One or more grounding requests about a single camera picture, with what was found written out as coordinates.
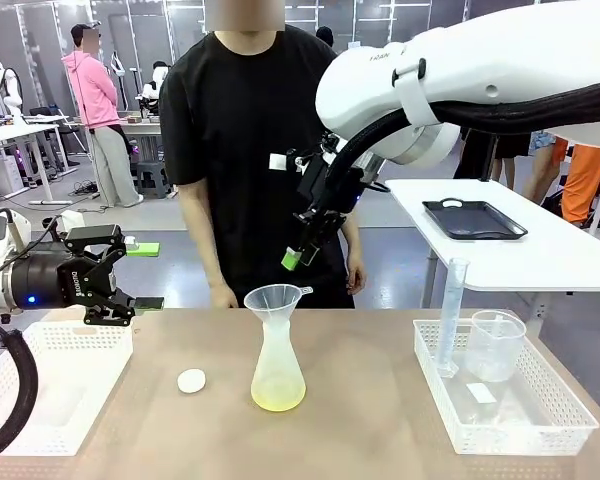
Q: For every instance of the mannequin with orange trousers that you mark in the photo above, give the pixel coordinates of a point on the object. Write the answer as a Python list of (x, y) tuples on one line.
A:
[(585, 180)]

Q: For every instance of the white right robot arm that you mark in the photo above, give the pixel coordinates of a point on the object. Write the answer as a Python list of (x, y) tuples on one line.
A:
[(480, 60)]

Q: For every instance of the white desk with metal legs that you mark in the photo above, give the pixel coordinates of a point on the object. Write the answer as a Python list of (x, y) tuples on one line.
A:
[(10, 132)]

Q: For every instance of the person in pink hoodie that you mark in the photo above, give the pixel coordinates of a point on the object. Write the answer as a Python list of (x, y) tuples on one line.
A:
[(92, 95)]

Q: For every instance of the white perforated plastic basket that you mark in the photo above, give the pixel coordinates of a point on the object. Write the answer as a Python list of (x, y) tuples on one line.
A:
[(555, 430), (80, 350)]

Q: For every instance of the mannequin in grey hoodie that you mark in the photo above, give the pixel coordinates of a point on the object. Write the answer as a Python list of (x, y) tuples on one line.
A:
[(472, 155)]

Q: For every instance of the white round flask stopper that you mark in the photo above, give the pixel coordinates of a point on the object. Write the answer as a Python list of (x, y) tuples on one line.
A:
[(191, 381)]

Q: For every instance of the person's left hand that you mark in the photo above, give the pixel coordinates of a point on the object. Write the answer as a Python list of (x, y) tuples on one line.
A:
[(356, 280)]

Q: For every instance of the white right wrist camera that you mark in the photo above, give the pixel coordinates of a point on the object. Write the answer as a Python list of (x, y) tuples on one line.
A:
[(279, 161)]

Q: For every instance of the grey workbench desk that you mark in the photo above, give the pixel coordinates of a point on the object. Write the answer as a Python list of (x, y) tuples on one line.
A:
[(142, 125)]

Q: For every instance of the person in black t-shirt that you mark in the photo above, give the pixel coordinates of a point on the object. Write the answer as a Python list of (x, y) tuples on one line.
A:
[(240, 125)]

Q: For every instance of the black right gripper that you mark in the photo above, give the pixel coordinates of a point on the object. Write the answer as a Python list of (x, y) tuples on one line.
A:
[(317, 187)]

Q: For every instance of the mannequin in blue floral dress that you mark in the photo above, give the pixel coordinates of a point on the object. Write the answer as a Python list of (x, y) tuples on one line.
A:
[(542, 165)]

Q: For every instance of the clear plastic beaker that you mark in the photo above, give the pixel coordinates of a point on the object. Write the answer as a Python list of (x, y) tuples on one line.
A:
[(495, 350)]

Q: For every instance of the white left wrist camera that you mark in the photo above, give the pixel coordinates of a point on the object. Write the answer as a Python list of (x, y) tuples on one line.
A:
[(72, 218)]

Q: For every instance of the small white paper label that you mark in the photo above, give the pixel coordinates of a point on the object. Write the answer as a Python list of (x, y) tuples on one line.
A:
[(481, 393)]

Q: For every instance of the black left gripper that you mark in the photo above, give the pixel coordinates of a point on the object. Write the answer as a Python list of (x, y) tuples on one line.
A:
[(45, 275)]

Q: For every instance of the translucent plastic funnel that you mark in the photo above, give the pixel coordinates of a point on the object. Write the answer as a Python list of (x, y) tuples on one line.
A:
[(270, 300)]

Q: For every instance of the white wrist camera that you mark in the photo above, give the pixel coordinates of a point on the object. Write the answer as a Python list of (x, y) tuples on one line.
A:
[(279, 161), (72, 218)]

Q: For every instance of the mannequin in black dress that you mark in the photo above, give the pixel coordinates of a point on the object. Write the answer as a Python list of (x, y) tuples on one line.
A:
[(512, 147)]

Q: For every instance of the clear plastic graduated cylinder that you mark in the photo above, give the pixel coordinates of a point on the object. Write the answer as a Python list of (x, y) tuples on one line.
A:
[(450, 310)]

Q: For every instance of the black plastic tray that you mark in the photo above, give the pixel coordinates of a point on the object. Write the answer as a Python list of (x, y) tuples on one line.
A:
[(475, 220)]

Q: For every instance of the white humanoid robot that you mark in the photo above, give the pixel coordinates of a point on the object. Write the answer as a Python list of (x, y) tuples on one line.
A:
[(152, 90), (10, 92)]

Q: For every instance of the person's left forearm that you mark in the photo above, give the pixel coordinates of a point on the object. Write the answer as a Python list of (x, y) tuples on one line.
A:
[(354, 245)]

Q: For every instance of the translucent plastic Erlenmeyer flask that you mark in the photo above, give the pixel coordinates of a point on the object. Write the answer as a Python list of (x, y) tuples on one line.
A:
[(278, 385)]

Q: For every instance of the grey plastic step stool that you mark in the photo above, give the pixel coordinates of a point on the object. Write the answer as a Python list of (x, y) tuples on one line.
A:
[(152, 175)]

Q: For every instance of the person's right hand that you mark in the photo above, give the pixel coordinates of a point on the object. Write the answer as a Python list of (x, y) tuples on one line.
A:
[(224, 296)]

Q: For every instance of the person's right forearm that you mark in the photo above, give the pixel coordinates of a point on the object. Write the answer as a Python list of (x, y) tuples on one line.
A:
[(207, 250)]

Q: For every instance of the person in white shirt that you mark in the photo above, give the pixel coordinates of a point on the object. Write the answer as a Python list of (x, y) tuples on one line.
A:
[(325, 34)]

